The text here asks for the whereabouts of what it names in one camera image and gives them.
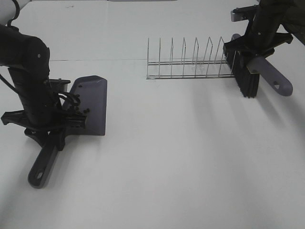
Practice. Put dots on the pile of coffee beans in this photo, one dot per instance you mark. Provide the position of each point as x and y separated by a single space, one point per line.
75 105

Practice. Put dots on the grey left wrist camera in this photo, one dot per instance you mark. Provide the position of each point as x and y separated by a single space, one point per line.
59 85

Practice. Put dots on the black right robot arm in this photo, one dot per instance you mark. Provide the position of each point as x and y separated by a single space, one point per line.
270 24

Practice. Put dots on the grey plastic dustpan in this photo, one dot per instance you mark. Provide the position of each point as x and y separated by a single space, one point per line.
93 95

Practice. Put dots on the grey brush black bristles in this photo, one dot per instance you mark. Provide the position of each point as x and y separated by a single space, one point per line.
247 74

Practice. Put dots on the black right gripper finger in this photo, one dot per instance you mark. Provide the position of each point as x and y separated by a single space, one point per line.
235 46
279 39

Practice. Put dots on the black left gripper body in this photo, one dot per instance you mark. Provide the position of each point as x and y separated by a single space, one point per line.
38 124

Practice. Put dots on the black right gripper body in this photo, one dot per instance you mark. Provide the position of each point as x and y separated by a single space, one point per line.
256 44

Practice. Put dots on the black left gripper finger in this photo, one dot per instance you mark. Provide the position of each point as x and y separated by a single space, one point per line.
60 136
74 121

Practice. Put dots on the metal wire dish rack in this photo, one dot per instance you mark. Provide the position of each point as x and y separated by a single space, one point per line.
165 61

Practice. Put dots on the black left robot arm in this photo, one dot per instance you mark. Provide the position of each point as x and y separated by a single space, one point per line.
47 106

